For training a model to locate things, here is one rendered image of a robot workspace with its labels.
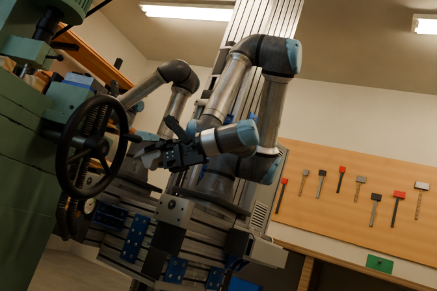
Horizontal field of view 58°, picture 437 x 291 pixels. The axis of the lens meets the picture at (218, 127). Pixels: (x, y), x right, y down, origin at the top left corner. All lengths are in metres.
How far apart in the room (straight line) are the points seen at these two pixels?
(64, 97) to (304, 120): 3.52
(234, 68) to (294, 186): 2.99
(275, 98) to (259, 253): 0.56
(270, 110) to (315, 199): 2.82
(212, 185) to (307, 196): 2.79
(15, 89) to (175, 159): 0.44
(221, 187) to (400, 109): 3.22
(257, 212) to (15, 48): 1.22
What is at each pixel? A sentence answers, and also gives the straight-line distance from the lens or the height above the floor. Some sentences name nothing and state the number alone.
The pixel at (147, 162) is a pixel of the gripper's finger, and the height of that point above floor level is 0.82.
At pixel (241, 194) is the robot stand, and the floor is 0.91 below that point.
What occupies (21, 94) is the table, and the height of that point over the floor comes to 0.87.
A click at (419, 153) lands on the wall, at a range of 4.28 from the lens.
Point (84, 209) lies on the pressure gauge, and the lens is 1.37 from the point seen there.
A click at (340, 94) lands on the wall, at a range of 4.53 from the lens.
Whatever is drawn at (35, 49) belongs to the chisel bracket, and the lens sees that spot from 1.32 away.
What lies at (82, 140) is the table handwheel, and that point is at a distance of 1.11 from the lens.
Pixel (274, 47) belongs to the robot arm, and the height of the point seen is 1.34.
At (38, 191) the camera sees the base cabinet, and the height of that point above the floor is 0.65.
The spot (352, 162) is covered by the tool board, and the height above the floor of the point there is 1.83.
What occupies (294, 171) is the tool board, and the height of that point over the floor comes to 1.60.
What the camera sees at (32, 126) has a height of 0.81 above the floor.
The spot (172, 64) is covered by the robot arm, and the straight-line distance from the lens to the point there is 1.96.
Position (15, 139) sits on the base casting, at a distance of 1.14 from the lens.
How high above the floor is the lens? 0.68
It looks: 15 degrees up
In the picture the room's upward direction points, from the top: 19 degrees clockwise
